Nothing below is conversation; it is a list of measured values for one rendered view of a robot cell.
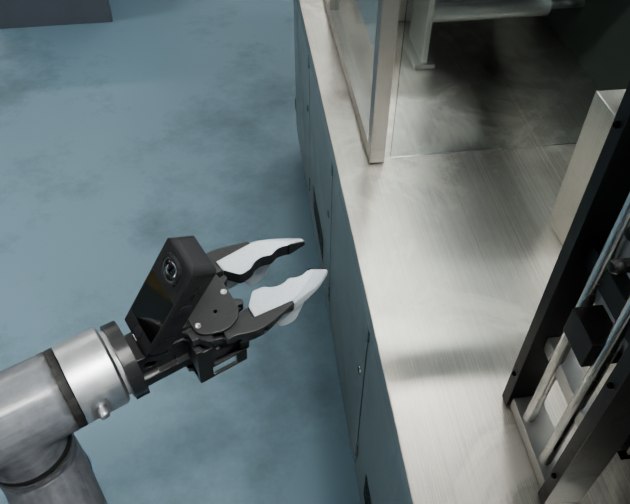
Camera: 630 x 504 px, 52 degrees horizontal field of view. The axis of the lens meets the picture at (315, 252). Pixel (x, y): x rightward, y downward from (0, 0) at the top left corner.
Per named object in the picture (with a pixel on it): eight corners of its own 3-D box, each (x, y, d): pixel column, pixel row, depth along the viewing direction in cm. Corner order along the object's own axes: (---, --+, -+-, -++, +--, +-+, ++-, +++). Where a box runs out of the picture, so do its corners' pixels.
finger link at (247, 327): (280, 285, 63) (195, 314, 61) (280, 275, 62) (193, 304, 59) (299, 324, 61) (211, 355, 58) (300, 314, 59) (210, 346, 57)
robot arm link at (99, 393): (43, 331, 55) (80, 408, 51) (95, 307, 57) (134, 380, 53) (64, 371, 61) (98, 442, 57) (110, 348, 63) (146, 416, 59)
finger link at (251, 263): (283, 251, 71) (215, 297, 67) (285, 217, 66) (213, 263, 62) (302, 269, 70) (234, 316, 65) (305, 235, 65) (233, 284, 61)
